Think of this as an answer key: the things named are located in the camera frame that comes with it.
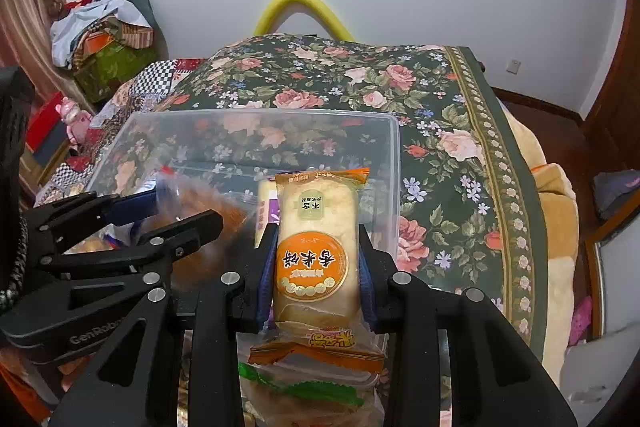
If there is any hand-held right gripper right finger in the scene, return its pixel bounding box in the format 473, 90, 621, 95
356, 227, 578, 427

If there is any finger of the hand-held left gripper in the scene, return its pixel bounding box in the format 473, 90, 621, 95
31, 209, 224, 294
32, 187, 168, 259

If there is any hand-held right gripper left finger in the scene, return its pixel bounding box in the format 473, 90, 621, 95
47, 223, 281, 427

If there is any clear bag of fried snacks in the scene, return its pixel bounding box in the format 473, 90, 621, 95
150, 167, 253, 288

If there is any orange rice cracker packet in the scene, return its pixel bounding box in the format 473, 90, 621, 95
248, 167, 387, 375

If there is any clear plastic container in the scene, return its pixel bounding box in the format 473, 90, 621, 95
85, 109, 402, 340

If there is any orange garment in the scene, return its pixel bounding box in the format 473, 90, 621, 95
0, 347, 68, 414

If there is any purple and yellow snack packet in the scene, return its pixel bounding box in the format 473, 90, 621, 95
254, 179, 282, 250

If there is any pink toy figure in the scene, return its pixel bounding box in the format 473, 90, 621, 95
60, 96, 94, 154

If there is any green-edged clear snack packet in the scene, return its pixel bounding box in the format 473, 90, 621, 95
237, 361, 367, 427

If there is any red box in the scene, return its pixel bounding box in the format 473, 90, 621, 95
25, 92, 67, 154

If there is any patchwork quilt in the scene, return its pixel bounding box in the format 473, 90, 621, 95
30, 57, 211, 208

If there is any pile of folded cloths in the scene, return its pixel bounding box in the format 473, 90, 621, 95
50, 0, 161, 105

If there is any floral blanket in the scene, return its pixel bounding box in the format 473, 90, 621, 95
85, 34, 548, 427

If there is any beige plush blanket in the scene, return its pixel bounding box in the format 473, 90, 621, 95
500, 101, 582, 408

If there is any yellow foam tube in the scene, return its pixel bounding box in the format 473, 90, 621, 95
252, 0, 356, 42

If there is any white cabinet door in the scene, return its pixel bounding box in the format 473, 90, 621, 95
560, 217, 640, 413

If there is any grey-purple bag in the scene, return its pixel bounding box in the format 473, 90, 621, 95
592, 169, 640, 222

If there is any wooden door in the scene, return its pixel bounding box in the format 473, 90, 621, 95
582, 0, 640, 188

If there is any braided wrist cord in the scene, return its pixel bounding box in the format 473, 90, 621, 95
0, 207, 32, 314

